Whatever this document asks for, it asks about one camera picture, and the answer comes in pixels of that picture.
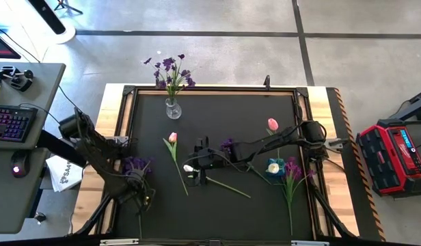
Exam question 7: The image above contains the black cable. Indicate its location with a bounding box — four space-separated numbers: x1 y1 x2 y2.
0 24 41 64

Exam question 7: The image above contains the black computer mouse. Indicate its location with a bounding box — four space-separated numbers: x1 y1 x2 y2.
10 152 30 179

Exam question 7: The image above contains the black aluminium table frame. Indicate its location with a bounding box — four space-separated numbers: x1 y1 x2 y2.
96 83 334 242

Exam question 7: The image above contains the white bracket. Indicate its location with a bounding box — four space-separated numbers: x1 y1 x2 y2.
100 238 139 246
291 240 330 246

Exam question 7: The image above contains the grey metal bracket plate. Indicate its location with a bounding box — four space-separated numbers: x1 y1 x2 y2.
325 137 349 150

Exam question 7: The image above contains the white floor stand base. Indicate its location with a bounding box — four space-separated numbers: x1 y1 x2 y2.
25 0 77 44

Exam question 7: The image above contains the red and black toolbox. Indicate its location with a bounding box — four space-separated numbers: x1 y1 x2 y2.
355 118 421 197

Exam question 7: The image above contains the black backlit keyboard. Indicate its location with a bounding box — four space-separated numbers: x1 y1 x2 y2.
0 104 38 144

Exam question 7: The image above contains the clear glass vase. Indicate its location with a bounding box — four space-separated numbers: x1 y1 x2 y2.
165 97 182 120

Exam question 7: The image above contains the dark blue stand leg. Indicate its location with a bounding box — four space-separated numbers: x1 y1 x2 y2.
398 87 421 121

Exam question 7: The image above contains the pink artificial tulip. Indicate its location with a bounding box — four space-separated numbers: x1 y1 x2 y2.
162 132 189 197
264 118 280 161

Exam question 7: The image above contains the white paper sheet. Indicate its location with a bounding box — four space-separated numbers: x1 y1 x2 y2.
46 155 84 193

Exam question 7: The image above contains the black tripod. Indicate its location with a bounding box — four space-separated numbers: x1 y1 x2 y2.
53 0 84 15

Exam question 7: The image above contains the black desk clamp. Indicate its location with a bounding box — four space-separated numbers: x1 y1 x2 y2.
0 65 34 92

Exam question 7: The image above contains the black computer monitor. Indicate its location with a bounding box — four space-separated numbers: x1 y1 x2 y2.
0 31 22 60

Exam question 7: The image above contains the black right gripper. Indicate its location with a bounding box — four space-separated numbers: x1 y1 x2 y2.
192 135 230 187

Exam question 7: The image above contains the hazard striped black strip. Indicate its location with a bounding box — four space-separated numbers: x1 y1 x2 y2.
333 87 386 242

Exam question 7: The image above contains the blue glass vase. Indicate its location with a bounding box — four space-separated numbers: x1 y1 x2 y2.
267 157 286 178

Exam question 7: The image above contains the black diagonal strut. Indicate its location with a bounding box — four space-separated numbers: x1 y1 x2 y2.
311 186 357 238
73 191 121 236

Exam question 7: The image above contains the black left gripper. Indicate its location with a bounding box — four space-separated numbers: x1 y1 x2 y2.
123 169 156 215

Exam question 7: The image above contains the grey desk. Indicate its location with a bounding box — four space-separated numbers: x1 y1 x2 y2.
0 62 66 235

